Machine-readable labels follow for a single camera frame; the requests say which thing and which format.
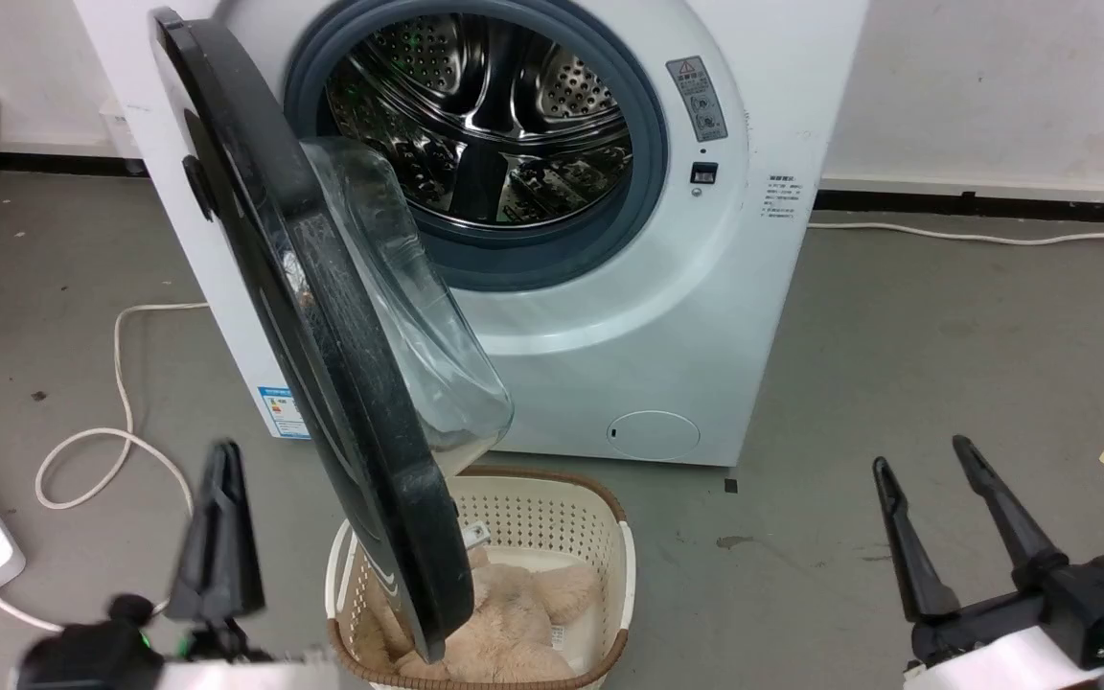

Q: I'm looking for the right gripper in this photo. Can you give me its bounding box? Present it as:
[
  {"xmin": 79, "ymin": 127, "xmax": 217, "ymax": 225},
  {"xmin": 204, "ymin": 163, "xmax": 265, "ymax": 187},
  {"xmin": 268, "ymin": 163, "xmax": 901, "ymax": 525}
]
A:
[{"xmin": 872, "ymin": 435, "xmax": 1104, "ymax": 690}]

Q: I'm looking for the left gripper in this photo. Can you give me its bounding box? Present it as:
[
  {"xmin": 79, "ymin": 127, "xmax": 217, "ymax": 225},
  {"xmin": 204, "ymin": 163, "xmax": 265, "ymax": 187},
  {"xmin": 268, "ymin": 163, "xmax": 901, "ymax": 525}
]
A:
[{"xmin": 13, "ymin": 441, "xmax": 344, "ymax": 690}]

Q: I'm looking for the black round washer door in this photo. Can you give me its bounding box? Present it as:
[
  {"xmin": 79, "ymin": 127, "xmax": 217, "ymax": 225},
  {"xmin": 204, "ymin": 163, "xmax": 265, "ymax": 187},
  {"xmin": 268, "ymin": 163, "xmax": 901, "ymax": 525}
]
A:
[{"xmin": 149, "ymin": 8, "xmax": 516, "ymax": 665}]

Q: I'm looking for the white front-load washing machine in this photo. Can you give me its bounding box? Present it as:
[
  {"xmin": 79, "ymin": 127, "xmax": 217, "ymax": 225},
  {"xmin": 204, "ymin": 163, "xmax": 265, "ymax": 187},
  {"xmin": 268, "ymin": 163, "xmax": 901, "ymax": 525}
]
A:
[{"xmin": 73, "ymin": 0, "xmax": 871, "ymax": 469}]

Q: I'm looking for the blue energy label sticker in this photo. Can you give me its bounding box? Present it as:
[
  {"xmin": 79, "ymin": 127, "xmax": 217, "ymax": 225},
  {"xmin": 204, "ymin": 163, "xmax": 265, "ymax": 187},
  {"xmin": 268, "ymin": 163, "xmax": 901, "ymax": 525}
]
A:
[{"xmin": 257, "ymin": 385, "xmax": 312, "ymax": 441}]

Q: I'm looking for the beige plush teddy bear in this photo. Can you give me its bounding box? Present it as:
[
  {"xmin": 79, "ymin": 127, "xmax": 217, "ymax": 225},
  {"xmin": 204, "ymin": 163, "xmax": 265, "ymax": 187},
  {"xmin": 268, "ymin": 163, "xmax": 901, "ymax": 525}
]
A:
[{"xmin": 375, "ymin": 546, "xmax": 602, "ymax": 684}]

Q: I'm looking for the cream perforated laundry basket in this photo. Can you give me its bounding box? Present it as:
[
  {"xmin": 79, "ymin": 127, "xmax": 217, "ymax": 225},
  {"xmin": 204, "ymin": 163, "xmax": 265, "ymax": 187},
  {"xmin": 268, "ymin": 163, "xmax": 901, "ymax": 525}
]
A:
[{"xmin": 325, "ymin": 466, "xmax": 636, "ymax": 690}]

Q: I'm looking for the grey warning sticker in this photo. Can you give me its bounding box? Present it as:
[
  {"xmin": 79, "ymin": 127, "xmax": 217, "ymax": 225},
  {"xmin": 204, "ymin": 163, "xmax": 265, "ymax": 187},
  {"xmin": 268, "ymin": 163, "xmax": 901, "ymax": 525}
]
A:
[{"xmin": 664, "ymin": 55, "xmax": 729, "ymax": 144}]

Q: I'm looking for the white power strip cable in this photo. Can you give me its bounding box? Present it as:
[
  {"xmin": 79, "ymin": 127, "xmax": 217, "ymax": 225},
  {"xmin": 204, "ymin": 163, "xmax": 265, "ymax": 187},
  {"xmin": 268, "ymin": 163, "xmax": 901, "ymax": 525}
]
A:
[{"xmin": 0, "ymin": 302, "xmax": 213, "ymax": 634}]

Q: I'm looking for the white cable along wall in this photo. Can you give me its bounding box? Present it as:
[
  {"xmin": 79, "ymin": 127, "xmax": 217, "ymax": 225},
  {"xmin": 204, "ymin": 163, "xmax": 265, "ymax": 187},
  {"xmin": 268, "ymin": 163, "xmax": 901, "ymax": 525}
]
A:
[{"xmin": 808, "ymin": 213, "xmax": 1104, "ymax": 247}]

